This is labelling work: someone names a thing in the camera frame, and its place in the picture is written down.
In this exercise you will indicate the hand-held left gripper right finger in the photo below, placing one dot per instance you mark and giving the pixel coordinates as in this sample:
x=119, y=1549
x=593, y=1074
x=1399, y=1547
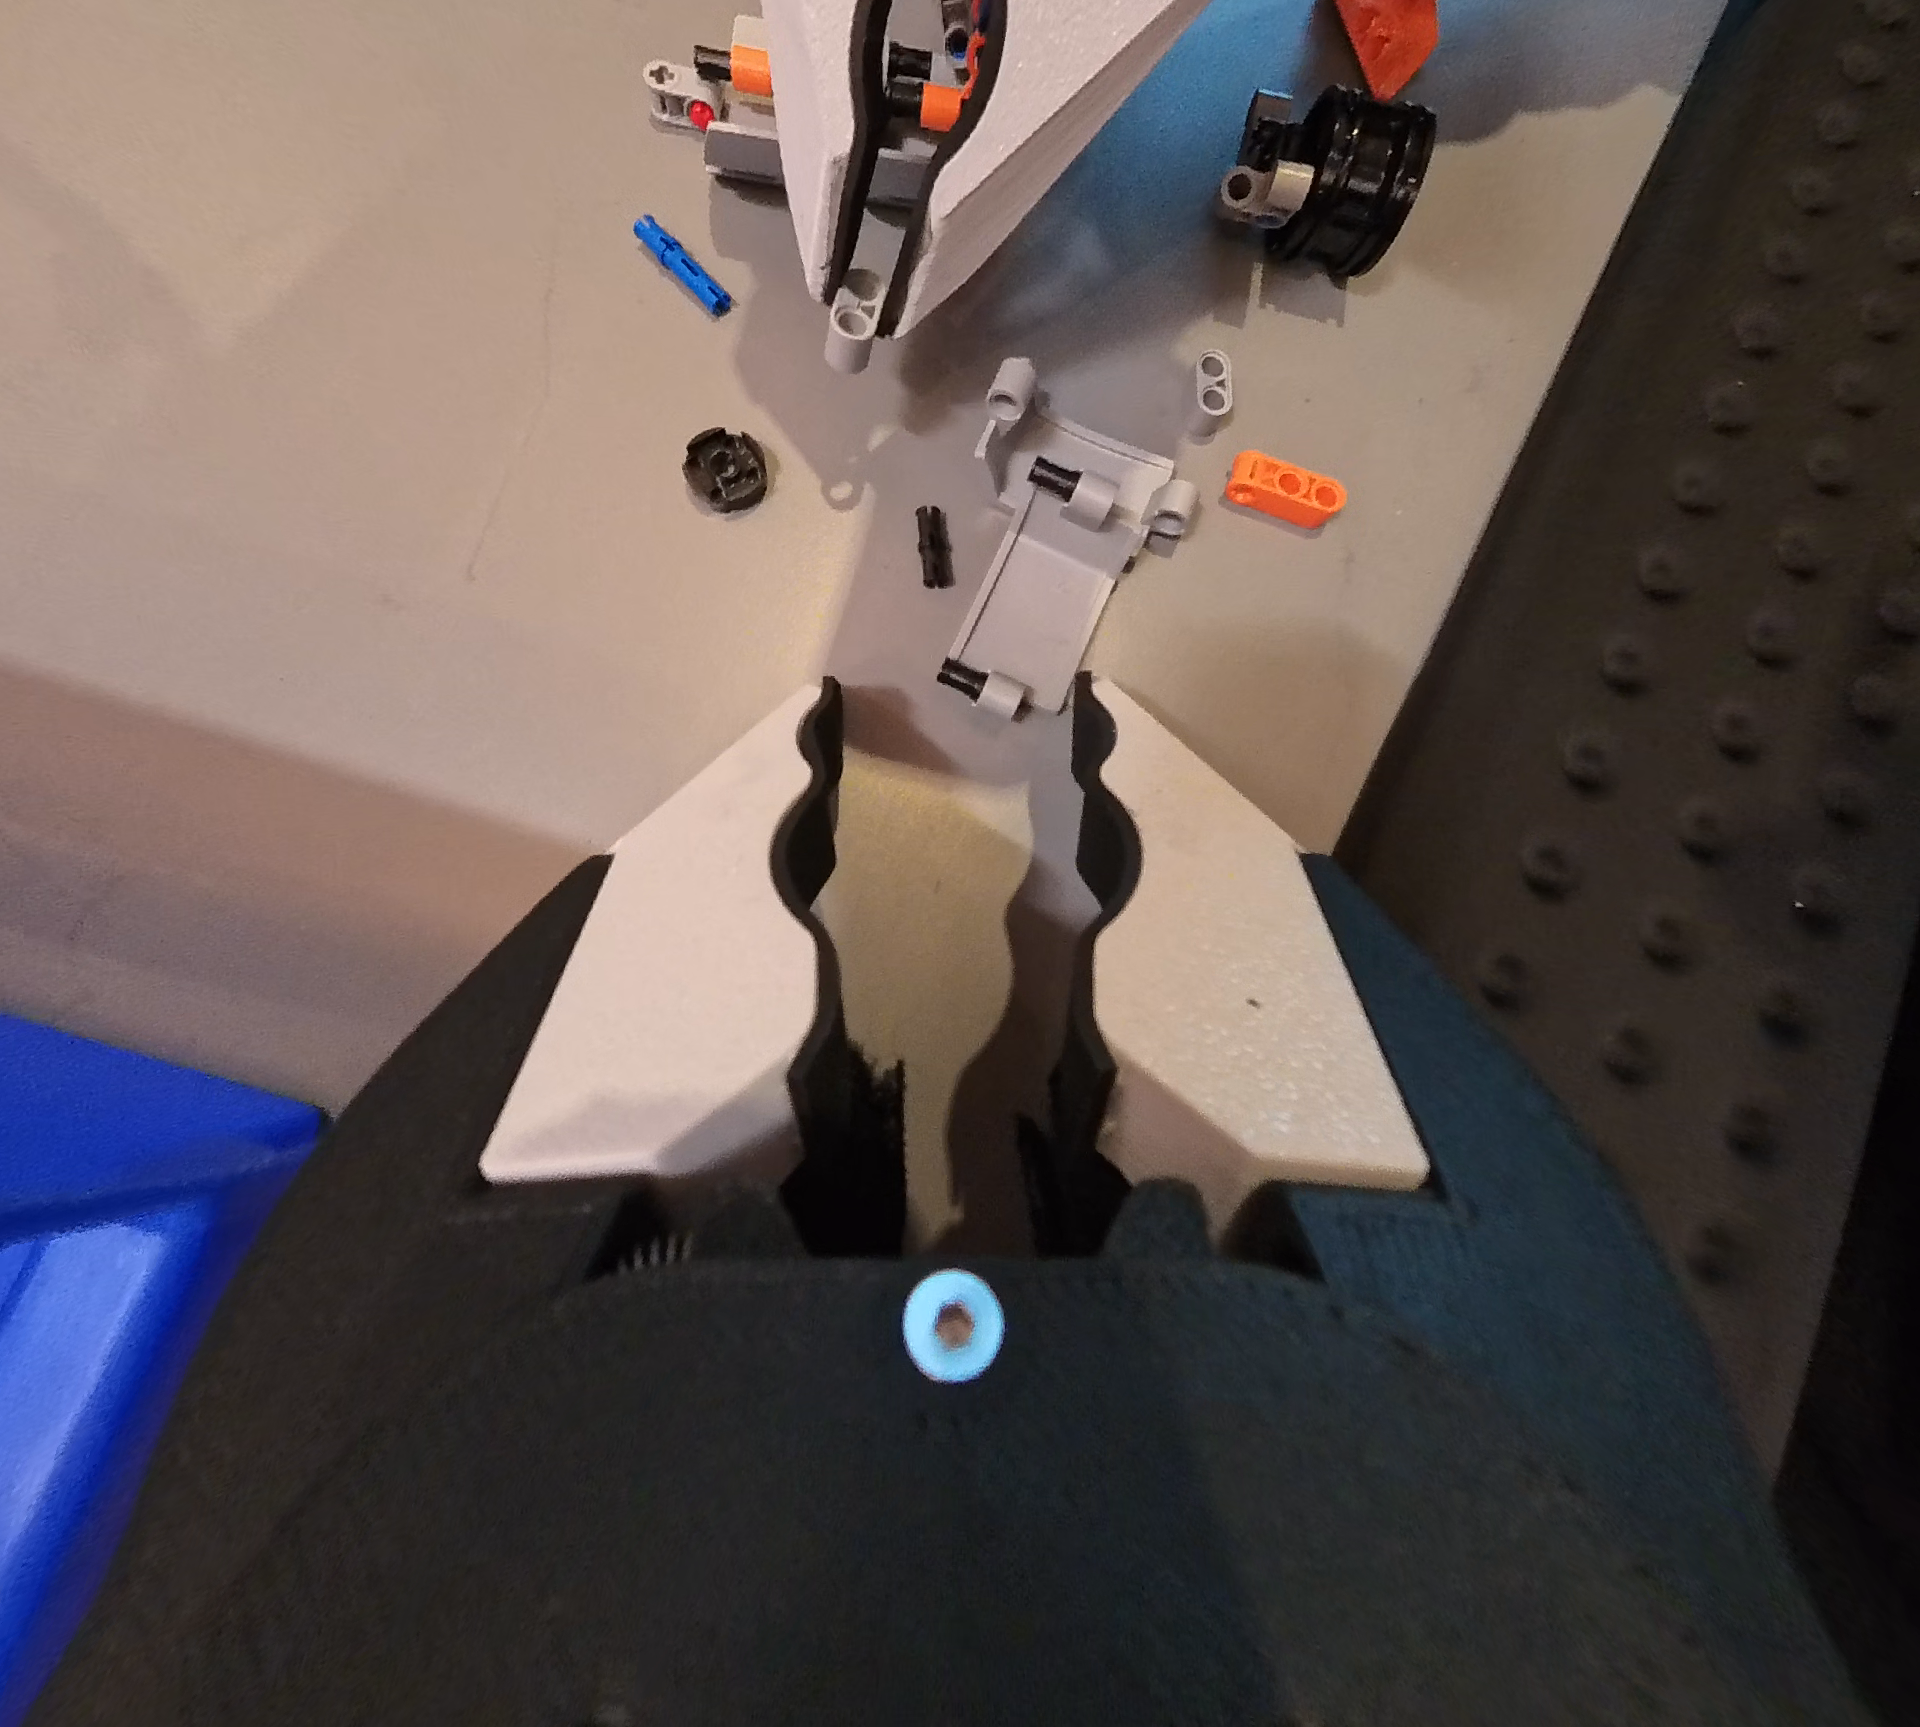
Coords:
x=1245, y=1006

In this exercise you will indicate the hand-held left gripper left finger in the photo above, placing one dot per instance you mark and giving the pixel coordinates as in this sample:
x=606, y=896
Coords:
x=660, y=1006

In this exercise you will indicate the black toy wheel assembly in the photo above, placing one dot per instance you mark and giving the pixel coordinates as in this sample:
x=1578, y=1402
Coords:
x=1350, y=183

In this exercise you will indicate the grey two-hole connector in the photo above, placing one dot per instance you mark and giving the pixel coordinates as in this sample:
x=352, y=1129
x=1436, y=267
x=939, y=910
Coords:
x=1215, y=392
x=858, y=326

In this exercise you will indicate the grey curved panel piece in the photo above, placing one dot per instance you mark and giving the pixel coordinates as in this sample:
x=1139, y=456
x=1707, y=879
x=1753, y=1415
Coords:
x=1043, y=604
x=1009, y=399

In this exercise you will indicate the blue parts bin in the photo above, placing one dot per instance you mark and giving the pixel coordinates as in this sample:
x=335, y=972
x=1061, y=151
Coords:
x=119, y=1231

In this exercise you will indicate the orange wedge block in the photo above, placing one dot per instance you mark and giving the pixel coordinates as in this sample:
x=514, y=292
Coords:
x=1395, y=4

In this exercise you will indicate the grey orange block assembly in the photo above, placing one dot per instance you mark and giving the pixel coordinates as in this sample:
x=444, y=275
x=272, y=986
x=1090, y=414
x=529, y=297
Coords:
x=744, y=152

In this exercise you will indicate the blue long pin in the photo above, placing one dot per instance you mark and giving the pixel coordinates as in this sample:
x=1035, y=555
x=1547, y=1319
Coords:
x=682, y=265

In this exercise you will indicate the black dimpled foam pad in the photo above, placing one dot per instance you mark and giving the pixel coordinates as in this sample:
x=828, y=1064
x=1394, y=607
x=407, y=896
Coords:
x=1649, y=708

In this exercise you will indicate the dark grey round block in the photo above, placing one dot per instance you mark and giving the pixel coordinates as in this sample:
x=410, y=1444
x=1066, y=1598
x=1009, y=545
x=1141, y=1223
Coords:
x=727, y=470

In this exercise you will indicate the orange three-hole beam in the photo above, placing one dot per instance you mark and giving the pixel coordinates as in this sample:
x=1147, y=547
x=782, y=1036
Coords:
x=1283, y=488

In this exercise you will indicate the black short pin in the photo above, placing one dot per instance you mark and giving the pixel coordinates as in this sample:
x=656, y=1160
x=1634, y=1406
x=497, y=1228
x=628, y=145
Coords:
x=935, y=547

